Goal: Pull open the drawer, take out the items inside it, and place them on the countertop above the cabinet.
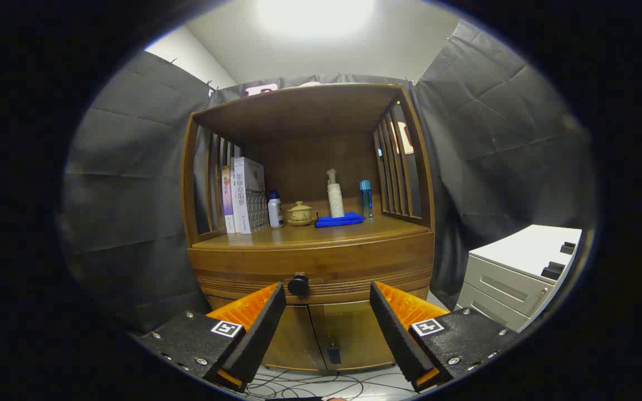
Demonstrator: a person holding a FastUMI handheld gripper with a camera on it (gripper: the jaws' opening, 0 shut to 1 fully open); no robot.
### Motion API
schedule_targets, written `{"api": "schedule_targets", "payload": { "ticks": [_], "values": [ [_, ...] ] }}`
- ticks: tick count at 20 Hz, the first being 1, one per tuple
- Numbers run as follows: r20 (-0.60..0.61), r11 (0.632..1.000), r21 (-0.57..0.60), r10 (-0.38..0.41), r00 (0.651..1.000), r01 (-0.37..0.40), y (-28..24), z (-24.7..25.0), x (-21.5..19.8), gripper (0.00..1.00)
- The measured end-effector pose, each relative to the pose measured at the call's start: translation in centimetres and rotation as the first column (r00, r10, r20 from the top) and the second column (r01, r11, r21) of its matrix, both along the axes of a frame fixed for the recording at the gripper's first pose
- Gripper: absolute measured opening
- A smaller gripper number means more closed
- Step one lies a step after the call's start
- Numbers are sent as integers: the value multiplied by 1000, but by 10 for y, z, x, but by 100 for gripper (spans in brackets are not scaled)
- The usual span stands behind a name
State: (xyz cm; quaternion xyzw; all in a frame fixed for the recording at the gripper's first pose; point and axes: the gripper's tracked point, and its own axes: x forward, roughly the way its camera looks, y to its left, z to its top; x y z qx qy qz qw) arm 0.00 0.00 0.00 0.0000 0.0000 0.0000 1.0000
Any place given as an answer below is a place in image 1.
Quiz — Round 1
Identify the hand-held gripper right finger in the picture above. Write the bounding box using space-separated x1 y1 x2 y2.
369 280 519 393

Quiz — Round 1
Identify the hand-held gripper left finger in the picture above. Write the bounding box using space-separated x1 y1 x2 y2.
137 281 287 393

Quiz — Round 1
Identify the black round drawer knob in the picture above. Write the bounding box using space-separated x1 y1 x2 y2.
288 272 311 296

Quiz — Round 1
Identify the brown wooden drawer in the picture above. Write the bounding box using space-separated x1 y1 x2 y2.
189 245 435 305

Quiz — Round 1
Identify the wooden cabinet door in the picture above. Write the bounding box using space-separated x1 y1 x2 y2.
210 304 327 371
309 301 430 371

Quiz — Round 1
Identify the brown wooden countertop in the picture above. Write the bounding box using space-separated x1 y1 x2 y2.
192 214 432 250

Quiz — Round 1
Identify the white filing cabinet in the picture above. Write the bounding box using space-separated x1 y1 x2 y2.
455 224 583 333

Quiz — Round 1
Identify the brown wooden cabinet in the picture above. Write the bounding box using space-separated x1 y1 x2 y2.
181 82 436 373

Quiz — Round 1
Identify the white bottle with blue cap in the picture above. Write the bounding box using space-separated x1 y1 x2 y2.
267 190 285 229

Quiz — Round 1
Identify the yellow ceramic lidded teacup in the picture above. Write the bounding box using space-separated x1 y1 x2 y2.
285 201 316 227

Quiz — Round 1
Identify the folded blue cloth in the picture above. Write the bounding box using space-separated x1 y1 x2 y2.
314 212 365 228

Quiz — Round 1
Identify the clear blue bottle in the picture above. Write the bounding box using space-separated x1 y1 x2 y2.
359 180 373 219

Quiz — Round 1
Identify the thick white book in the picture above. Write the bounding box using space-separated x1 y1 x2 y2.
231 157 270 234

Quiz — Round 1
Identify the thin purple book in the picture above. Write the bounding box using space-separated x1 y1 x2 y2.
221 165 236 234

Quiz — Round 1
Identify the white pump bottle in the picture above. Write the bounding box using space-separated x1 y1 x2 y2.
327 169 346 218

